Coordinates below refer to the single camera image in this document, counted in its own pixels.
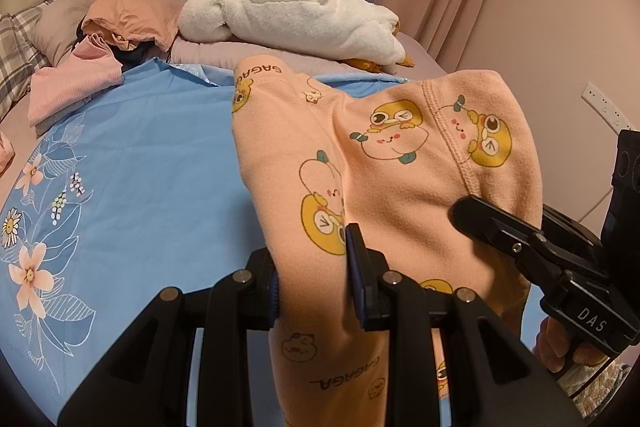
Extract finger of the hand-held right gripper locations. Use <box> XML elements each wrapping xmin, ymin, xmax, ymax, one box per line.
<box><xmin>541</xmin><ymin>205</ymin><xmax>607</xmax><ymax>253</ymax></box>
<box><xmin>448</xmin><ymin>195</ymin><xmax>568</xmax><ymax>280</ymax></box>

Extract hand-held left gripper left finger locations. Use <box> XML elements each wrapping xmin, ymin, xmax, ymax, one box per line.
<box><xmin>57</xmin><ymin>249</ymin><xmax>280</xmax><ymax>427</ymax></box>

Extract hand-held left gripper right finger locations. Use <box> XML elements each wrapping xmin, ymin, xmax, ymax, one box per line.
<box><xmin>345</xmin><ymin>223</ymin><xmax>584</xmax><ymax>427</ymax></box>

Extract peach cartoon print pants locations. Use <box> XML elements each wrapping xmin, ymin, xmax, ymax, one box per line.
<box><xmin>231</xmin><ymin>54</ymin><xmax>544</xmax><ymax>427</ymax></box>

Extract person's right hand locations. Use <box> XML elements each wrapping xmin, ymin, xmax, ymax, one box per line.
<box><xmin>532</xmin><ymin>314</ymin><xmax>603</xmax><ymax>374</ymax></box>

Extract blue floral bedsheet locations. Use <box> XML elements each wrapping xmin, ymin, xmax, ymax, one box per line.
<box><xmin>0</xmin><ymin>59</ymin><xmax>407</xmax><ymax>427</ymax></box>

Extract white plush toy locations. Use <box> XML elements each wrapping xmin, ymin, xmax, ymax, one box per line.
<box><xmin>178</xmin><ymin>0</ymin><xmax>416</xmax><ymax>72</ymax></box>

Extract dark garment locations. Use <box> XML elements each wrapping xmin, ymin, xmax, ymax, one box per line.
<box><xmin>75</xmin><ymin>19</ymin><xmax>163</xmax><ymax>72</ymax></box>

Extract pink ribbed garment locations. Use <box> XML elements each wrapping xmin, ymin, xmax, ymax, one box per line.
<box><xmin>27</xmin><ymin>33</ymin><xmax>125</xmax><ymax>128</ymax></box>

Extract peach crumpled garment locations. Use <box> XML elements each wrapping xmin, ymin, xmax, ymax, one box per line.
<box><xmin>81</xmin><ymin>0</ymin><xmax>187</xmax><ymax>52</ymax></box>

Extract plaid pillow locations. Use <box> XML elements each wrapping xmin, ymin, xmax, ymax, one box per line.
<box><xmin>0</xmin><ymin>0</ymin><xmax>103</xmax><ymax>124</ymax></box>

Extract white cable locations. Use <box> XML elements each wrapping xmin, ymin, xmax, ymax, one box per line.
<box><xmin>580</xmin><ymin>186</ymin><xmax>617</xmax><ymax>228</ymax></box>

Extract white wall socket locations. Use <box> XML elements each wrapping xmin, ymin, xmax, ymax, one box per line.
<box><xmin>581</xmin><ymin>82</ymin><xmax>637</xmax><ymax>132</ymax></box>

